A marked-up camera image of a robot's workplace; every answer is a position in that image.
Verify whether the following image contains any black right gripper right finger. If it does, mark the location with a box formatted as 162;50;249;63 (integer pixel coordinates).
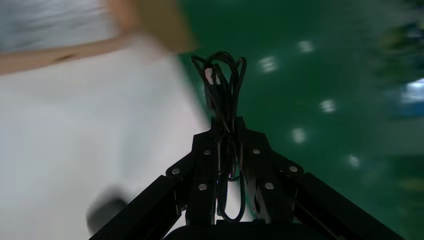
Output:
235;115;406;240

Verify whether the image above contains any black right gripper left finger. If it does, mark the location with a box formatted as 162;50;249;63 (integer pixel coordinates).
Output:
89;116;222;240

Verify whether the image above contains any black wired computer mouse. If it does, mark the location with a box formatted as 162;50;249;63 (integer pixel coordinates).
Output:
86;51;248;234

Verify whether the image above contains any open brown cardboard box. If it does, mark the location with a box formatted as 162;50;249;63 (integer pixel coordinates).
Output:
0;0;200;76

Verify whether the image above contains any white printed instruction sheet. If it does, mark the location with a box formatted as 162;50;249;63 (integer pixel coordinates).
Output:
0;0;115;53

